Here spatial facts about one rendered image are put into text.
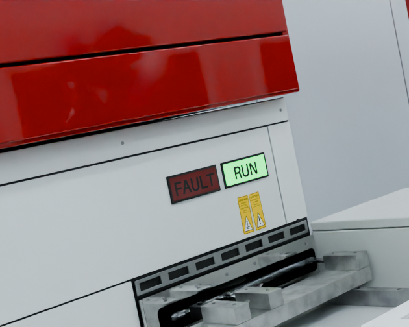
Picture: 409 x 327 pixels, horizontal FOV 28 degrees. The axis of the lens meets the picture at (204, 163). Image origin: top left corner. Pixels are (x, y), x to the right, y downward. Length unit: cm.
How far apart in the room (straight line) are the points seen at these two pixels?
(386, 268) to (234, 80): 45
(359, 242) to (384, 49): 305
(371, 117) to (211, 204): 296
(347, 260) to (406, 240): 12
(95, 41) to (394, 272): 69
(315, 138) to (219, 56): 257
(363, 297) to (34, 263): 60
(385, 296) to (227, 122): 42
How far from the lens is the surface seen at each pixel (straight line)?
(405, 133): 461
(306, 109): 397
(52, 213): 126
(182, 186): 141
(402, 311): 92
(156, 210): 138
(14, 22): 122
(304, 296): 142
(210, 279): 144
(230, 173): 149
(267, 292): 136
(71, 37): 126
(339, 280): 149
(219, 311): 133
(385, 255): 155
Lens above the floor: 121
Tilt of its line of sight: 3 degrees down
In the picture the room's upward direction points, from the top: 11 degrees counter-clockwise
